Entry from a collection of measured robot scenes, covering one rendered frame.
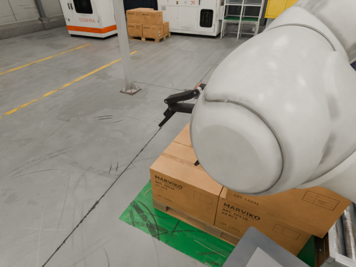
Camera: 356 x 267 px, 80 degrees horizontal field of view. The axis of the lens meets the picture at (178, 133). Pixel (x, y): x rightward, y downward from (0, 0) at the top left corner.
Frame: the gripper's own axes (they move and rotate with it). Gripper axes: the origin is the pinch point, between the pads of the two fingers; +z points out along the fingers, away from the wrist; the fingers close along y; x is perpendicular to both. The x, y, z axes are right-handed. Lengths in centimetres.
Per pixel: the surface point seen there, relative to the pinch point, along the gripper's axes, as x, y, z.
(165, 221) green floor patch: -38, -54, 146
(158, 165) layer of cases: -53, -10, 112
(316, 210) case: -60, -83, 29
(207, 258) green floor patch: -32, -91, 117
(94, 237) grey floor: 7, -19, 169
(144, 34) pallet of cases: -542, 310, 435
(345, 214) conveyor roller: -87, -114, 34
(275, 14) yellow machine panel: -775, 54, 174
